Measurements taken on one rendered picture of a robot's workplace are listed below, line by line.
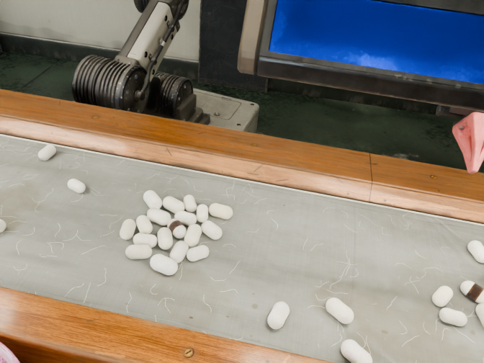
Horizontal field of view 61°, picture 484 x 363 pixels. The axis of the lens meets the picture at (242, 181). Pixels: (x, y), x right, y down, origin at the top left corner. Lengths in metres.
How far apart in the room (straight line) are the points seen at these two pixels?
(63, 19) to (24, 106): 2.12
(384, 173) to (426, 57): 0.43
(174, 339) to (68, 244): 0.22
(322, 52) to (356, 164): 0.45
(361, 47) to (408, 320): 0.36
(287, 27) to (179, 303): 0.35
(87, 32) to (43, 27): 0.30
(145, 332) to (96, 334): 0.05
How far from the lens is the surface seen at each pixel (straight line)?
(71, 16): 2.94
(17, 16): 3.15
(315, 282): 0.56
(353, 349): 0.50
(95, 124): 0.79
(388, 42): 0.32
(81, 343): 0.48
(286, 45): 0.31
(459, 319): 0.58
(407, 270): 0.62
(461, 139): 0.67
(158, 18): 1.03
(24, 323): 0.51
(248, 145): 0.73
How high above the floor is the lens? 1.17
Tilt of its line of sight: 39 degrees down
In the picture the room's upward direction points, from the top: 6 degrees clockwise
